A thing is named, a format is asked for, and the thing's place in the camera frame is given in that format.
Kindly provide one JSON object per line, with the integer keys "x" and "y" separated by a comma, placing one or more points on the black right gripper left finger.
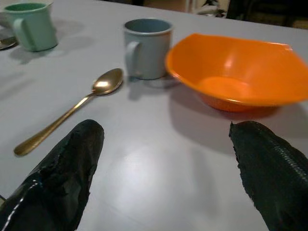
{"x": 60, "y": 178}

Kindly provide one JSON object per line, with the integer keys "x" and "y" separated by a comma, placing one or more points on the grey-blue plastic mug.
{"x": 146, "y": 48}

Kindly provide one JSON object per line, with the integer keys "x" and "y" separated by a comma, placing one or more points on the orange plastic bowl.
{"x": 237, "y": 72}

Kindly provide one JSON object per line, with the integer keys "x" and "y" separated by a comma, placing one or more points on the silver metal spoon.
{"x": 6, "y": 42}

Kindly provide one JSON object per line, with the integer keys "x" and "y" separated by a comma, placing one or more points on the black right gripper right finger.
{"x": 272, "y": 173}

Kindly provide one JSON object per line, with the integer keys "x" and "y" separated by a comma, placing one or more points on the gold metal spoon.
{"x": 72, "y": 110}

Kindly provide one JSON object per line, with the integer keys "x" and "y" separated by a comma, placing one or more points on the green plastic mug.
{"x": 33, "y": 26}

